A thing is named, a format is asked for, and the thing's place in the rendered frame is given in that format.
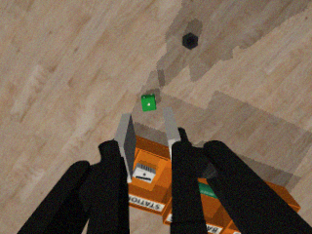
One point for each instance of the orange three-bin rack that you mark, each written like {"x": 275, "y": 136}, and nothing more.
{"x": 216, "y": 217}

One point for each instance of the green aa battery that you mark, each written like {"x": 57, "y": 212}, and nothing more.
{"x": 206, "y": 190}

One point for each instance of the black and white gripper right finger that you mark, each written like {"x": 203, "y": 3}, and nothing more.
{"x": 252, "y": 204}

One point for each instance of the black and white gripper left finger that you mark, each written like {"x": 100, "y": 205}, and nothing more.
{"x": 106, "y": 208}

